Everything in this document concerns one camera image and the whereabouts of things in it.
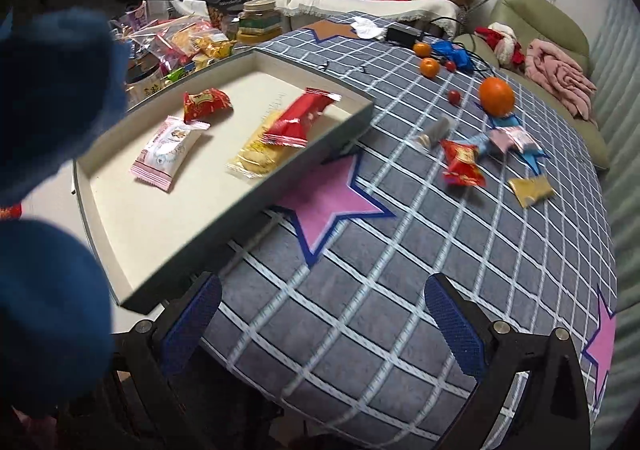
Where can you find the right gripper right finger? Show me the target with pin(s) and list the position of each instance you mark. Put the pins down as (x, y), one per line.
(461, 323)

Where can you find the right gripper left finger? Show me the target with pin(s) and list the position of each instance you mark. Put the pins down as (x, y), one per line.
(184, 321)

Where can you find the red festive snack packet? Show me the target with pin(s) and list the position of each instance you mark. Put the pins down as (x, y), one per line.
(204, 103)

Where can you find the gold wafer bar packet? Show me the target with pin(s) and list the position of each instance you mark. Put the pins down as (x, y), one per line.
(529, 191)

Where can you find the pink cranberry crisp packet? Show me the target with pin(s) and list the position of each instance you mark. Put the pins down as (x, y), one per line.
(161, 157)

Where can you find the light blue wafer bar packet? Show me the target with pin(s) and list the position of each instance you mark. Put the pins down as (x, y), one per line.
(482, 143)

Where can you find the yellow corn snack packet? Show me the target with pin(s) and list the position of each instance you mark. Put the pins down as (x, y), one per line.
(257, 159)

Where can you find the clear-wrapped dark snack stick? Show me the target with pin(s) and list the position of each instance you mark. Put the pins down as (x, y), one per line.
(433, 134)

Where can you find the long red snack bar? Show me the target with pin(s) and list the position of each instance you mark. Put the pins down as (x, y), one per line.
(291, 128)

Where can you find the pink wafer bar packet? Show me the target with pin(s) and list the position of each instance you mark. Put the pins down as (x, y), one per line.
(501, 139)

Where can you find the pile of bagged snacks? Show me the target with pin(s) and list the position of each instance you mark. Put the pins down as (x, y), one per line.
(163, 53)

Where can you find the stacked tin jar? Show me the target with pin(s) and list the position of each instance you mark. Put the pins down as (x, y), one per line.
(259, 21)

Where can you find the grey checkered tablecloth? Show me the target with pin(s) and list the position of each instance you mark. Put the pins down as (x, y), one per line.
(349, 342)

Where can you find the pink star cutout right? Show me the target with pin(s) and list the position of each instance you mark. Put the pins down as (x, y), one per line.
(600, 347)

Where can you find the green-sided cardboard tray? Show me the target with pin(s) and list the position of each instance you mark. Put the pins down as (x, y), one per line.
(147, 239)

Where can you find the brown star cutout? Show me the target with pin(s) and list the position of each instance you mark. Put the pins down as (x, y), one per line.
(327, 29)

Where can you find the blue star cutout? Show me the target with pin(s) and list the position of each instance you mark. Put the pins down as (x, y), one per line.
(530, 159)

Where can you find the pink star cutout near tray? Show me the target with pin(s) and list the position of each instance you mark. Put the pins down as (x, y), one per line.
(324, 198)

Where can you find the white crumpled tissue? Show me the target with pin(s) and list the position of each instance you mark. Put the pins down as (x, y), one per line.
(367, 29)

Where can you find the cherry tomato near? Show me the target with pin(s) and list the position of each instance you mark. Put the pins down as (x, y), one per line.
(454, 97)

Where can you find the large orange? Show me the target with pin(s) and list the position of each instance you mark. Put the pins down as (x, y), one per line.
(496, 97)

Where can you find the small mandarin near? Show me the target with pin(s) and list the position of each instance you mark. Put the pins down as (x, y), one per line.
(429, 67)

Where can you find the small mandarin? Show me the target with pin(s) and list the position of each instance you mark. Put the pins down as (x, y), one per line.
(422, 49)
(429, 67)

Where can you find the black power adapter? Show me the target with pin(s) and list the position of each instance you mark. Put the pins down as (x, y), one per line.
(403, 35)

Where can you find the blue crumpled bag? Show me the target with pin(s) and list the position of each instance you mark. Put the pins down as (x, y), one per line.
(455, 54)

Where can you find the pink blanket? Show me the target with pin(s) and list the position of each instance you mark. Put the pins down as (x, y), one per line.
(559, 74)

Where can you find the small mandarin far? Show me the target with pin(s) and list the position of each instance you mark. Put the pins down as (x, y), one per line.
(422, 49)

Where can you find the red white plush toy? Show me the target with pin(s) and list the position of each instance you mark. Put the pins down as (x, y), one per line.
(502, 40)

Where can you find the green armchair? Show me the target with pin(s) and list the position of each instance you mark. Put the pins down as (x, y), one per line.
(540, 19)

